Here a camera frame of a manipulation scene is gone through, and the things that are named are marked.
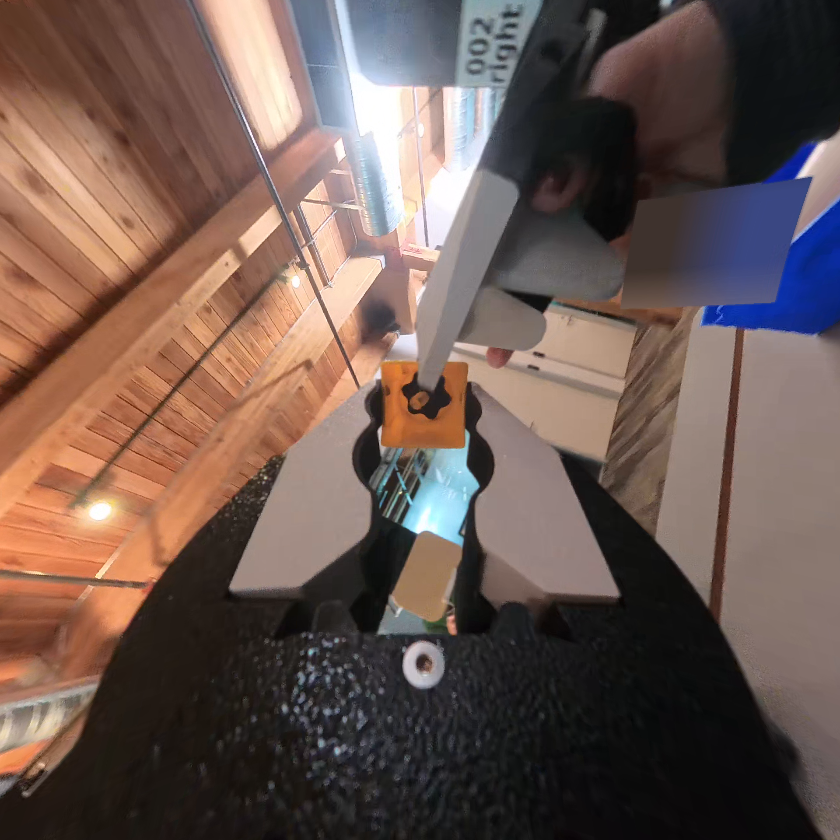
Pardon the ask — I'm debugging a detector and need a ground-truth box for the person's right hand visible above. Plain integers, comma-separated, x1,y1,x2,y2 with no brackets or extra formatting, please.
587,0,732,199

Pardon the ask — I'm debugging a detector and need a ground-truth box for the black ceiling pipe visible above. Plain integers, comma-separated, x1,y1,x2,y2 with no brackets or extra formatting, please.
185,0,362,389

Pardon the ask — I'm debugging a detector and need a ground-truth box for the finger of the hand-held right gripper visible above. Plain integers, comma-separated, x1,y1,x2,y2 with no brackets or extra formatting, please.
415,169,521,392

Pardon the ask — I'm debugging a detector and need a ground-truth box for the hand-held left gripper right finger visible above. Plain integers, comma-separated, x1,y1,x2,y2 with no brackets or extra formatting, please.
461,382,622,624

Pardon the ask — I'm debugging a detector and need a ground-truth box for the white door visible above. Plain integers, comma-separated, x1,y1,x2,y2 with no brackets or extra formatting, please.
545,306,639,378
502,346,627,396

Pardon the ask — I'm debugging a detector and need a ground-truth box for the glass room window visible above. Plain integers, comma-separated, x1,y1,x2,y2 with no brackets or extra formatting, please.
366,448,481,549

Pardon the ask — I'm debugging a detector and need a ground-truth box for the blue bin with white label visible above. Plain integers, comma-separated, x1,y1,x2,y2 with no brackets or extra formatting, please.
701,141,840,337

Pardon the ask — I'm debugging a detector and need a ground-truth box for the large silver ventilation duct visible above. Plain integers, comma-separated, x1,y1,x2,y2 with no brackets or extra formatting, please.
303,0,406,238

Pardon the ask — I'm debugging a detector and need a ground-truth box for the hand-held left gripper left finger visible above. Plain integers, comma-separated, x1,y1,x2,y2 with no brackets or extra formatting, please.
228,381,385,624

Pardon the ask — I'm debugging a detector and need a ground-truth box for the orange block with black knob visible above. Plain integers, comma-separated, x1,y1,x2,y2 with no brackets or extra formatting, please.
379,360,471,451

